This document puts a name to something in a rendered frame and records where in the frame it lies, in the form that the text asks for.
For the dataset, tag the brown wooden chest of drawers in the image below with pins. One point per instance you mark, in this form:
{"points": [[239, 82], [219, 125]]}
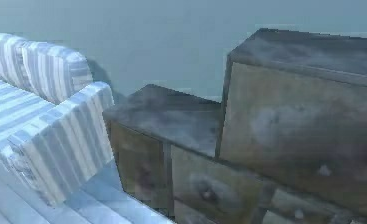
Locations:
{"points": [[257, 133]]}

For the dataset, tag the blue white striped sofa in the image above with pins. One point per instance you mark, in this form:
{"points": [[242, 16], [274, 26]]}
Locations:
{"points": [[51, 133]]}

